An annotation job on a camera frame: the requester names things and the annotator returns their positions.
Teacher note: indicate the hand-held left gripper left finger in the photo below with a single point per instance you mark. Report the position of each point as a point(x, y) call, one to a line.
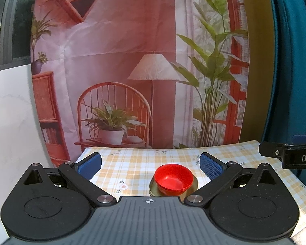
point(89, 164)

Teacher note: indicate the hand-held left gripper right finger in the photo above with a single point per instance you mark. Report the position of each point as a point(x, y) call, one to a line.
point(211, 166)

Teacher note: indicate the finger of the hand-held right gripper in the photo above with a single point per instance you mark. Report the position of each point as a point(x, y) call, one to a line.
point(270, 149)
point(304, 139)

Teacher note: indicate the medium red bowl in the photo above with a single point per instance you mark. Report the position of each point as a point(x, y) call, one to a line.
point(188, 174)

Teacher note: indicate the large green plate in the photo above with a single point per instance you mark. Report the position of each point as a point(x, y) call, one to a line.
point(194, 183)

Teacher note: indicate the small red bowl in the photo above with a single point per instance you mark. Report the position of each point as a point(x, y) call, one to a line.
point(174, 180)

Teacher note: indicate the large red bowl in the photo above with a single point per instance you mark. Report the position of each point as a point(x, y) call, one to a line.
point(169, 192)

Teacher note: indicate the yellow checked floral tablecloth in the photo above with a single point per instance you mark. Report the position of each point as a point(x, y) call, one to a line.
point(142, 163)

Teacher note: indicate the printed room scene backdrop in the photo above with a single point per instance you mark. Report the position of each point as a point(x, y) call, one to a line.
point(117, 43)

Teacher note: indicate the dark window frame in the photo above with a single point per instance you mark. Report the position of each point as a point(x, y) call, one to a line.
point(10, 17)

